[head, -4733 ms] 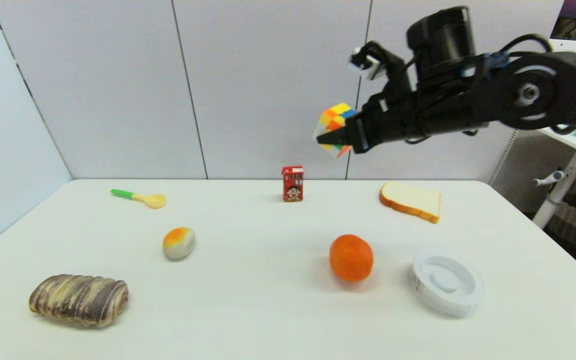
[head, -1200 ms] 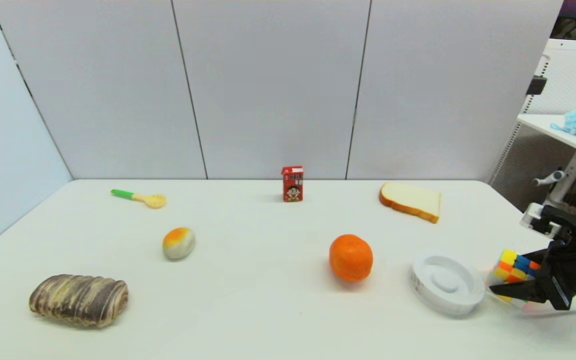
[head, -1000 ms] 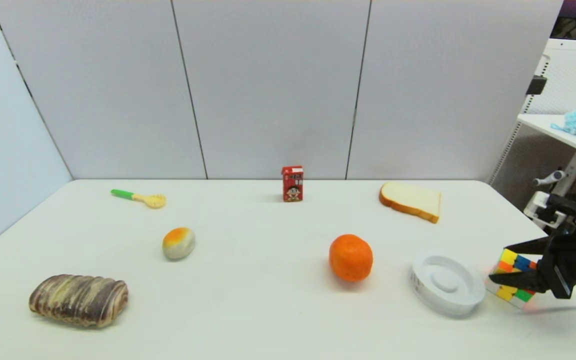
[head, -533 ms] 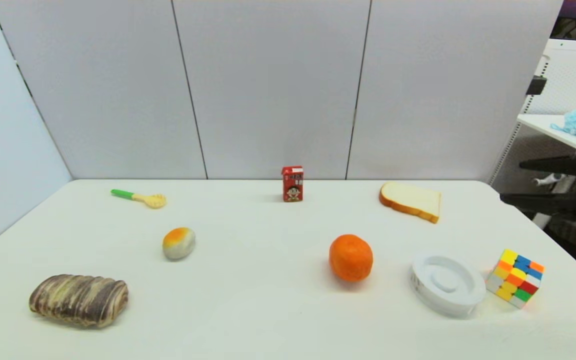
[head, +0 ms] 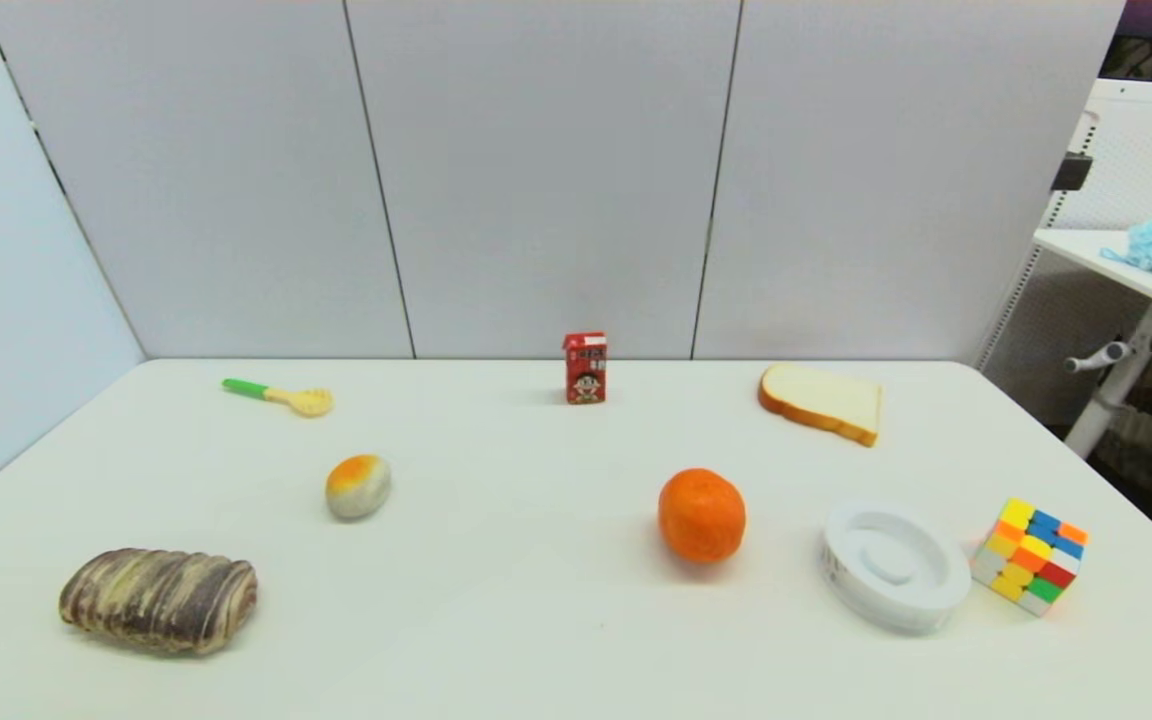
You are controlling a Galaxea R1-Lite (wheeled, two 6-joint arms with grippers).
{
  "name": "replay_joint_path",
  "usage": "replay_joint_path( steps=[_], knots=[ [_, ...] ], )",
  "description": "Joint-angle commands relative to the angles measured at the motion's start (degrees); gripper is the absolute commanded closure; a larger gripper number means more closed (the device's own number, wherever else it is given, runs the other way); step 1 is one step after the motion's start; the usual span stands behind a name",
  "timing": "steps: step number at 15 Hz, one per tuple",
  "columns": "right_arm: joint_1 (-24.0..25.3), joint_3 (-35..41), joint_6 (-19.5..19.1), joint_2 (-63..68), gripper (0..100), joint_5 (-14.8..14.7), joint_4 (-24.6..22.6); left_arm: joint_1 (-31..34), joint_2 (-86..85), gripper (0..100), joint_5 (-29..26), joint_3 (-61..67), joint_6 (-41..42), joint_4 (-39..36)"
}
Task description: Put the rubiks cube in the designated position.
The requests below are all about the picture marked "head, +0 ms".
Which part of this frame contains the multicolour rubiks cube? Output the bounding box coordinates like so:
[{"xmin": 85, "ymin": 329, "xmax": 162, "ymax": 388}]
[{"xmin": 970, "ymin": 497, "xmax": 1090, "ymax": 618}]

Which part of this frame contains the red milk carton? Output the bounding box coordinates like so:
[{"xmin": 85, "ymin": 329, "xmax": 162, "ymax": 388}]
[{"xmin": 562, "ymin": 332, "xmax": 609, "ymax": 406}]

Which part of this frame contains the orange fruit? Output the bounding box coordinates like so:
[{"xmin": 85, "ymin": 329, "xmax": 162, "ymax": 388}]
[{"xmin": 657, "ymin": 467, "xmax": 748, "ymax": 565}]

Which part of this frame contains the slice of toast bread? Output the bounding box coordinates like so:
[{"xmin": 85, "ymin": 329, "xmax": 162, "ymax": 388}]
[{"xmin": 757, "ymin": 362, "xmax": 884, "ymax": 448}]

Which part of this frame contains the orange and grey egg toy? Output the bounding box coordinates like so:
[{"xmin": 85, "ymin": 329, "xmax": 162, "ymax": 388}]
[{"xmin": 324, "ymin": 453, "xmax": 393, "ymax": 521}]

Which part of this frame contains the white round plastic dish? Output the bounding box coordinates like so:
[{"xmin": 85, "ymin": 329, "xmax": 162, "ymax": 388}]
[{"xmin": 820, "ymin": 500, "xmax": 974, "ymax": 636}]

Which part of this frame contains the brown striped bread loaf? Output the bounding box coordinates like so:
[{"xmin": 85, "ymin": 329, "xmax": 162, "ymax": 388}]
[{"xmin": 58, "ymin": 547, "xmax": 260, "ymax": 657}]

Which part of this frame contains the black clamp on panel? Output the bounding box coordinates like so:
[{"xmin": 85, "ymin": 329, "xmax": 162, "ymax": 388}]
[{"xmin": 1051, "ymin": 153, "xmax": 1094, "ymax": 193}]

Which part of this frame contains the white perforated panel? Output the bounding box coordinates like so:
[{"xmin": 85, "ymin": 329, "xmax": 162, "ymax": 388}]
[{"xmin": 971, "ymin": 78, "xmax": 1152, "ymax": 429}]

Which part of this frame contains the white side desk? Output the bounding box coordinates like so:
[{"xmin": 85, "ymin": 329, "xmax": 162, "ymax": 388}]
[{"xmin": 1033, "ymin": 228, "xmax": 1152, "ymax": 460}]

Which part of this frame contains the green handled yellow spoon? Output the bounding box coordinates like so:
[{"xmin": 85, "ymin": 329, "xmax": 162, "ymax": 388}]
[{"xmin": 221, "ymin": 377, "xmax": 335, "ymax": 419}]

